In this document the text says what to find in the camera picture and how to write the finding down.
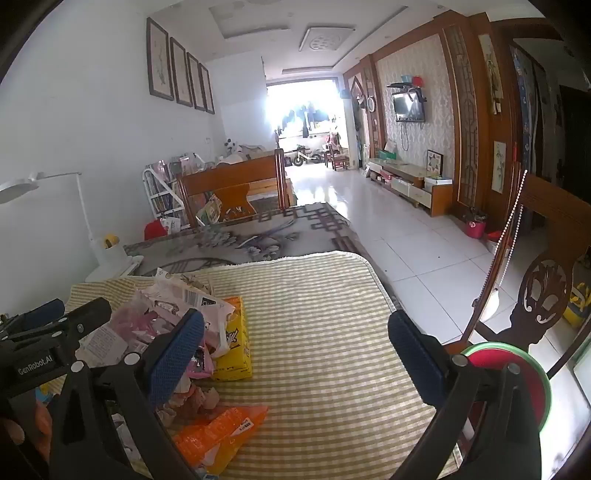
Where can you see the long wall scroll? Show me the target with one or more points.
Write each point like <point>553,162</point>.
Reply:
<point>490,64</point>

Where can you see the yellow toy case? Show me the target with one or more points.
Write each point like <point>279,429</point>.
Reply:
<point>579,307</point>

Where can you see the orange plastic bag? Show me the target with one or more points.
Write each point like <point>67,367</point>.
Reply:
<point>217,429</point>

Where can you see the wooden television cabinet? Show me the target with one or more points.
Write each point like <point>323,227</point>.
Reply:
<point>415,184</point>

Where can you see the red bucket green rim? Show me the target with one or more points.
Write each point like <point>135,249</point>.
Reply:
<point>535,392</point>

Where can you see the short wall scroll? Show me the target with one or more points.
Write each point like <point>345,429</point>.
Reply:
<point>499,166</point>

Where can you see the red plastic container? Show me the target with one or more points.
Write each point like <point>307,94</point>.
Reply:
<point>153,229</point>

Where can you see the yellow checked table mat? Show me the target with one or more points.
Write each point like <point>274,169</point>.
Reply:
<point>314,346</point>

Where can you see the pink white snack bag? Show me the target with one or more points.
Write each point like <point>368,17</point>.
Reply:
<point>184,295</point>

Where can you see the small wooden chair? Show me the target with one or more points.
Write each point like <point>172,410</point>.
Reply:
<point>338,159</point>

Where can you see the small red floor bucket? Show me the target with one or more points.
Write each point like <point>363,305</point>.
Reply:
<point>475,227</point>

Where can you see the plain brown wooden chair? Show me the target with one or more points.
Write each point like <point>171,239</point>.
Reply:
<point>231,177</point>

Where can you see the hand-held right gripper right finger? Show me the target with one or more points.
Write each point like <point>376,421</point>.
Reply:
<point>413,360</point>

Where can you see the bright pink wrapper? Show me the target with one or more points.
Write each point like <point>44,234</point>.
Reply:
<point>134,323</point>

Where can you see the black wall shelf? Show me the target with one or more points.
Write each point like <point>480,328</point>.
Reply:
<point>406,85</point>

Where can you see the square ceiling light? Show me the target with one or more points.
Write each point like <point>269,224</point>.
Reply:
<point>325,40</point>

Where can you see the yellow snack bag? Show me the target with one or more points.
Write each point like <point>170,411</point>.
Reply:
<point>235,346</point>

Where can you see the white book rack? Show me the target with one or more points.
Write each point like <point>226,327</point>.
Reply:
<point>159,194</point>

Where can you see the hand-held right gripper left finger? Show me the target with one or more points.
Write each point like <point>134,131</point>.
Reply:
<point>178,357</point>

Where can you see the framed star picture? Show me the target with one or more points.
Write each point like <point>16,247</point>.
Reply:
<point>434,164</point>

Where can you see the white desk lamp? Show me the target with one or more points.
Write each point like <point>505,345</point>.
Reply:
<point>106,256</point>

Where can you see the carved dark wooden chair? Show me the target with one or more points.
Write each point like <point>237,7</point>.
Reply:
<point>545,286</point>

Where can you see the wall television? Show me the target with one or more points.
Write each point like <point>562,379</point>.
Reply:
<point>407,106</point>

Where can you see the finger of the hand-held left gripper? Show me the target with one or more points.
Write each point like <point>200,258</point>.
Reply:
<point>44,313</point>
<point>90,316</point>

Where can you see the red dustpan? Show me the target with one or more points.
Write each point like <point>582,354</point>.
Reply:
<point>493,236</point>

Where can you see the framed wall picture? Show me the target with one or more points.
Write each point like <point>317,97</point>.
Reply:
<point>160,60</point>
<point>207,90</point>
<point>196,83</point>
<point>181,74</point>

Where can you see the white bicycle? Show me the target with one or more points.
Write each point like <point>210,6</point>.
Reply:
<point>302,157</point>

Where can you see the white printed wrapper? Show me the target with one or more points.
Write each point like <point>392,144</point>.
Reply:
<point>104,344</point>

